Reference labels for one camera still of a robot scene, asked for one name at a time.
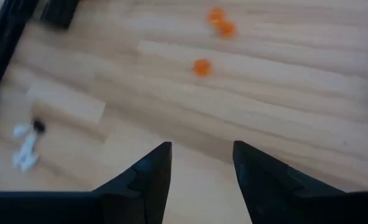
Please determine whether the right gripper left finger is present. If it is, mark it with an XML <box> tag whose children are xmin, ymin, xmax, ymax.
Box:
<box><xmin>92</xmin><ymin>141</ymin><xmax>172</xmax><ymax>224</ymax></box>

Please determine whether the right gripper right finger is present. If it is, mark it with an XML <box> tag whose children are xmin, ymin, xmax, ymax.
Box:
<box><xmin>232</xmin><ymin>141</ymin><xmax>347</xmax><ymax>224</ymax></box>

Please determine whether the black plastic mesh basket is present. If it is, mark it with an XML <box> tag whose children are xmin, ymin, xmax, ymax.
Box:
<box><xmin>40</xmin><ymin>0</ymin><xmax>80</xmax><ymax>30</ymax></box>

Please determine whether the small black plastic decoration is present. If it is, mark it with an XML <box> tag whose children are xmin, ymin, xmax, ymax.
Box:
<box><xmin>32</xmin><ymin>119</ymin><xmax>47</xmax><ymax>134</ymax></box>

